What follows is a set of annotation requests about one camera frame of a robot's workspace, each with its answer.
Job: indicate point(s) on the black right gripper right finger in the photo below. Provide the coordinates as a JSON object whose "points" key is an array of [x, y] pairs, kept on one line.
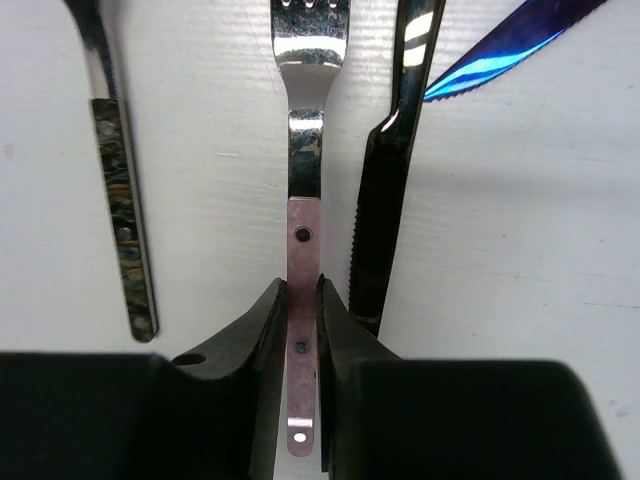
{"points": [[343, 344]]}

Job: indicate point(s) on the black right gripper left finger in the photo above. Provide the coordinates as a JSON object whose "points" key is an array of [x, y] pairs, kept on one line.
{"points": [[229, 415]]}

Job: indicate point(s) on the black knife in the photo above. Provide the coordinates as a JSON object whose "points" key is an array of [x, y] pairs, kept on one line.
{"points": [[386, 163]]}

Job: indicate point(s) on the fork with pink handle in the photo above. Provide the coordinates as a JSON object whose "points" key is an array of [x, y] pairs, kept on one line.
{"points": [[309, 44]]}

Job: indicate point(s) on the iridescent blue knife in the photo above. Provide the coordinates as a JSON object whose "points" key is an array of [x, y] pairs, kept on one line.
{"points": [[528, 29]]}

